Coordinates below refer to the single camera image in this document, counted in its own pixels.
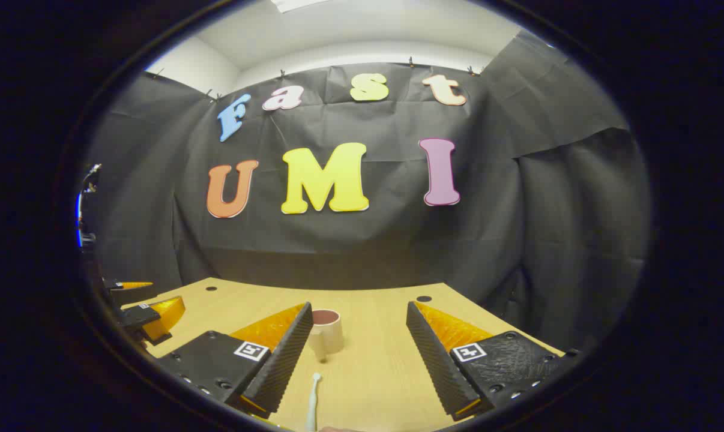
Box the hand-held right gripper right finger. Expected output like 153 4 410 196
406 301 582 421

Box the beige cup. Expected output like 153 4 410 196
307 309 345 362

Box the black backdrop cloth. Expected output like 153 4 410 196
86 30 651 352

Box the white toothbrush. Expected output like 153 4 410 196
304 372 322 432

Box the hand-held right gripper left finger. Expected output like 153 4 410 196
157 302 314 419

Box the wooden desktop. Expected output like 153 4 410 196
121 277 564 432

